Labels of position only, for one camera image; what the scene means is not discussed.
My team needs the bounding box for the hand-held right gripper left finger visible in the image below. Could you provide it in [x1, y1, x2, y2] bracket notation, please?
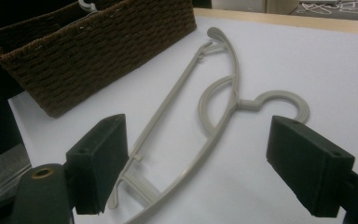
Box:
[65, 113, 130, 216]

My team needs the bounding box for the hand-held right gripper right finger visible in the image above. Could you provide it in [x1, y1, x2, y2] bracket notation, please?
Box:
[266, 115, 356, 218]

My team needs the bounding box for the grey plastic clothes hanger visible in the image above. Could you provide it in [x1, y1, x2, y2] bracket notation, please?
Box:
[106, 26, 310, 224]
[77, 0, 99, 13]

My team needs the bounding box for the brown wicker basket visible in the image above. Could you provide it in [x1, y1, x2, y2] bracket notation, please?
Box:
[0, 0, 198, 119]

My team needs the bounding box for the metal floor rail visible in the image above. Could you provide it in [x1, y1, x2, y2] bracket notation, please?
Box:
[0, 161, 33, 214]

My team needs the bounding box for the white cable pile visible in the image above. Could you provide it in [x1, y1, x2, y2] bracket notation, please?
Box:
[298, 0, 358, 16]

